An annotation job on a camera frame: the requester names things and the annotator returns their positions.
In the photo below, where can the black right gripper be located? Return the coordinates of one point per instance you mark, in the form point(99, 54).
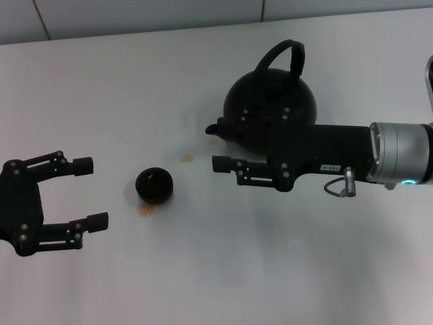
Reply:
point(321, 149)

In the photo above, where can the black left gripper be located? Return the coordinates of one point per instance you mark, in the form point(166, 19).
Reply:
point(20, 206)

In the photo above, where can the small dark teacup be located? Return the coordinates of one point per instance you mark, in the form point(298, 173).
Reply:
point(154, 189)

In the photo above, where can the black round teapot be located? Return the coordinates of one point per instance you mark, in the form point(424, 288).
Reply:
point(270, 88)

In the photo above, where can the brown tea spill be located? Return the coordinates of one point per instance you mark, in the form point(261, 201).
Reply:
point(146, 210)
point(186, 158)
point(213, 142)

